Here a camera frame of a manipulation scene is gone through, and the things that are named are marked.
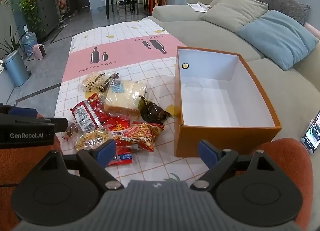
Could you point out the red packet with octopus print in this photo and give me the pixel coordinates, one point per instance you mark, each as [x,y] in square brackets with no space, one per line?
[117,124]

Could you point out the dark green snack packet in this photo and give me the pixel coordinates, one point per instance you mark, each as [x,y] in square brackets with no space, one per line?
[152,112]

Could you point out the shoe rack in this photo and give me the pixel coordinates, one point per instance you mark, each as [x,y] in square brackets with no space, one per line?
[62,5]

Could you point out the trailing green plant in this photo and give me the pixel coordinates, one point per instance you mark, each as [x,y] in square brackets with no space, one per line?
[28,3]

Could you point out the orange cardboard box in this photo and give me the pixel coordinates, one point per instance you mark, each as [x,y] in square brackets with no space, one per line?
[212,140]

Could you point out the clear bag of peanuts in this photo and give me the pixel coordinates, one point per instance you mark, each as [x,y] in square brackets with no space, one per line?
[91,79]

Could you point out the dark grey cushion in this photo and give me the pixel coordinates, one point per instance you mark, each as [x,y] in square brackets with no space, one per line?
[285,3]

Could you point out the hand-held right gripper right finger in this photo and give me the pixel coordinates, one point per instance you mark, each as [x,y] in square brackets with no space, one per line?
[207,150]

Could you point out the blue cushion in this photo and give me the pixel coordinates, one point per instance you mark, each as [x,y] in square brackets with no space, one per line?
[277,38]

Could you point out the pink cushion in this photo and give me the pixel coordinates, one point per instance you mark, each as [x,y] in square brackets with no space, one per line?
[312,29]

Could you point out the beige cushion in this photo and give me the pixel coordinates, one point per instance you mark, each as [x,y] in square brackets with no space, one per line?
[232,10]

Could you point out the yellow snack packet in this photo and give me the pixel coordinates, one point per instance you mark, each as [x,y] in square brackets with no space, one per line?
[87,140]

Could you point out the grey sofa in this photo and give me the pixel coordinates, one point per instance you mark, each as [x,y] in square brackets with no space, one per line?
[200,33]

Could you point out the smartphone on white stand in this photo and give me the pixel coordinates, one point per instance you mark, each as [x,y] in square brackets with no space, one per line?
[312,133]

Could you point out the blue trash bin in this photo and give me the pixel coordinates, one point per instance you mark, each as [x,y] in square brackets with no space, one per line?
[16,69]

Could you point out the small brown snack packet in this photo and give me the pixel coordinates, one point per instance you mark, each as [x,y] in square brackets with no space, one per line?
[71,129]

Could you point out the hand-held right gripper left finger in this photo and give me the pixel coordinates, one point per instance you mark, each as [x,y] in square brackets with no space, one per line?
[107,149]

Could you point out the white papers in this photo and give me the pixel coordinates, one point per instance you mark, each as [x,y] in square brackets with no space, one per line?
[198,6]

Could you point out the red packet with white label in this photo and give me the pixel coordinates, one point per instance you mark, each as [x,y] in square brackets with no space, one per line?
[83,117]

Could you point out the pink heater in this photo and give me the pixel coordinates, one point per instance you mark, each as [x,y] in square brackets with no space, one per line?
[39,51]

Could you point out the red packet with blue stripe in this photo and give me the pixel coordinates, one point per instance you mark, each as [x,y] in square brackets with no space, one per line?
[122,155]

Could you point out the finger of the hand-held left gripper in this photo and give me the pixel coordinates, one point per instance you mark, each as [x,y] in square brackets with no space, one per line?
[58,123]
[23,112]

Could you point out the orange fleece cloth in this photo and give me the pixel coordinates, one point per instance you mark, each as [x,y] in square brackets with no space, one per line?
[280,150]
[15,166]

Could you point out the blue water jug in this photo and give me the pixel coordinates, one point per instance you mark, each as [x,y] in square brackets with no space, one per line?
[28,40]

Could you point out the orange stick snack bag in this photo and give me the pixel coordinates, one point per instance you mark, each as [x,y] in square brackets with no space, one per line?
[142,134]

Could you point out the dark grey cabinet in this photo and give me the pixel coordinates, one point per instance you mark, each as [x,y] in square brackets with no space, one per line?
[47,15]

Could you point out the dark stick snack packet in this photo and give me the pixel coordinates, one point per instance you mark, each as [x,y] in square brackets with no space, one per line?
[106,86]

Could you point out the potted leafy plant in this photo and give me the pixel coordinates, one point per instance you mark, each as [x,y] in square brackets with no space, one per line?
[10,44]

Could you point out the sliced bread loaf bag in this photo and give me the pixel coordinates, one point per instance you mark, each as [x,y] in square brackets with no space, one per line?
[125,98]

